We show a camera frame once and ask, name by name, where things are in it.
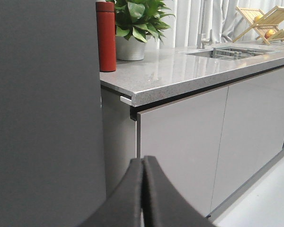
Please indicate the green potted plant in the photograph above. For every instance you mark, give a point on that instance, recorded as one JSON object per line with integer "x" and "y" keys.
{"x": 137, "y": 21}

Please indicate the red thermos bottle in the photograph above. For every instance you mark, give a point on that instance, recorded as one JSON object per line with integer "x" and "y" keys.
{"x": 105, "y": 12}

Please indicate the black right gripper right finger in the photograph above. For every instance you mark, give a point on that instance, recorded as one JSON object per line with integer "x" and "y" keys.
{"x": 162, "y": 204}

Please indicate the white curtain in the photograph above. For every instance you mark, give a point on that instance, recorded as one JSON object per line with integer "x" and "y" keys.
{"x": 217, "y": 18}

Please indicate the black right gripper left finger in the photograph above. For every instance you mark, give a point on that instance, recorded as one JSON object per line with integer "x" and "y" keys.
{"x": 123, "y": 207}

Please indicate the steel sink faucet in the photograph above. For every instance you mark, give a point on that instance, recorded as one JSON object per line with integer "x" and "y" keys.
{"x": 202, "y": 40}

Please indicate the grey kitchen counter cabinet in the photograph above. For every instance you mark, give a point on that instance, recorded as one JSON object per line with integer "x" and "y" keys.
{"x": 211, "y": 123}

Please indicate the dark grey fridge door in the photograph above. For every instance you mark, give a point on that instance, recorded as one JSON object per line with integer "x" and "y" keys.
{"x": 52, "y": 171}

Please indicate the wooden dish rack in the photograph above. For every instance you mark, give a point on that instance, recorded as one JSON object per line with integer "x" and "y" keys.
{"x": 270, "y": 20}

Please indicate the yellow fruit on rack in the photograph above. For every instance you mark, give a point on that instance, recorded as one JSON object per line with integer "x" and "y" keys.
{"x": 257, "y": 18}

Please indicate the metal sink drain basket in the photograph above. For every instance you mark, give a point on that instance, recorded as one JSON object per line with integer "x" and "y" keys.
{"x": 232, "y": 53}

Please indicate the red apple on rack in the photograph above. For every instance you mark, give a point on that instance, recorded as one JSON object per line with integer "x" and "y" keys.
{"x": 269, "y": 33}

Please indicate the stainless steel sink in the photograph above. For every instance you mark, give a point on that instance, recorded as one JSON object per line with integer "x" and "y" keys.
{"x": 208, "y": 53}

